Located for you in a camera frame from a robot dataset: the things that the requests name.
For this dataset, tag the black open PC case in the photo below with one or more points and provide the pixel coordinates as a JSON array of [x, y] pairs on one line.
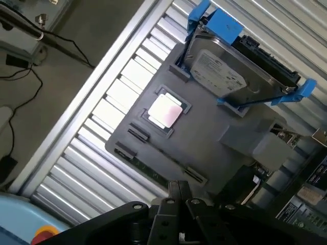
[[310, 194]]

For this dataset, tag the silver hard disk blue caddy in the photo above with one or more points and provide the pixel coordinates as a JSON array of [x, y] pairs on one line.
[[217, 66]]

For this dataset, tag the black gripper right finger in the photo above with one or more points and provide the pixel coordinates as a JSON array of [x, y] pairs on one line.
[[230, 224]]

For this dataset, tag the gray cabinet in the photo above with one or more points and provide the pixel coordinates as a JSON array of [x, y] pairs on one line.
[[20, 43]]

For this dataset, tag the gray parts rack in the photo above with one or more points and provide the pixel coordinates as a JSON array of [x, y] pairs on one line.
[[204, 137]]

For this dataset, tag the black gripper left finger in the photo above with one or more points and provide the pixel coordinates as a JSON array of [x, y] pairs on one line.
[[122, 224]]

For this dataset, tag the silver CPU chip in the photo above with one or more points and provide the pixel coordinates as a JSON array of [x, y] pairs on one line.
[[164, 111]]

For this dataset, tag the light blue box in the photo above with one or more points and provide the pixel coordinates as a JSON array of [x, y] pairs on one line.
[[18, 219]]

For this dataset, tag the black power adapter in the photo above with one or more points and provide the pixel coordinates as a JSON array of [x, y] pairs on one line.
[[18, 61], [7, 166]]

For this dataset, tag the red emergency stop button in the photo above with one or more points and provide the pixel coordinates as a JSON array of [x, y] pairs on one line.
[[46, 231]]

